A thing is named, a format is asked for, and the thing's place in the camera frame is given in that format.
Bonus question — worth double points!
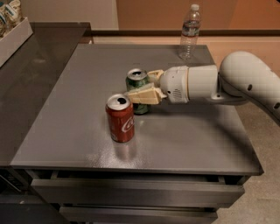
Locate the upper steel drawer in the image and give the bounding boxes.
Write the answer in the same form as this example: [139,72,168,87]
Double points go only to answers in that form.
[31,173,244,208]

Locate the clear plastic water bottle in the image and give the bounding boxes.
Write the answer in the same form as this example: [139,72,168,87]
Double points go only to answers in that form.
[178,3,201,60]

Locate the red coke can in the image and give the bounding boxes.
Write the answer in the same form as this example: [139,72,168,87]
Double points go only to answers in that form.
[106,94,134,143]

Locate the steel drawer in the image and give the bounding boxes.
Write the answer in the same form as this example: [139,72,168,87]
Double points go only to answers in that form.
[31,173,244,208]
[59,206,217,224]

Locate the green soda can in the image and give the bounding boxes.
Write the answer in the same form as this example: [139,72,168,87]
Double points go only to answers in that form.
[126,68,150,115]

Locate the white snack box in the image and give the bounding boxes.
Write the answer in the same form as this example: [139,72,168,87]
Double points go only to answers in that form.
[0,17,33,67]

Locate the snack bags in box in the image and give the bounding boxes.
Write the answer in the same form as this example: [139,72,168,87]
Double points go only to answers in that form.
[0,0,23,38]

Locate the lower steel drawer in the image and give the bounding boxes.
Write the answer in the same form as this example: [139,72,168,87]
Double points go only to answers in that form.
[59,206,217,224]

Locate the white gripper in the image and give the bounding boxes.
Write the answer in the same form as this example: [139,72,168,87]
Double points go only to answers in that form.
[125,65,218,105]

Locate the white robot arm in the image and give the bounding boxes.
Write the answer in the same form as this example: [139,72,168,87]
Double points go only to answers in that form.
[126,52,280,125]

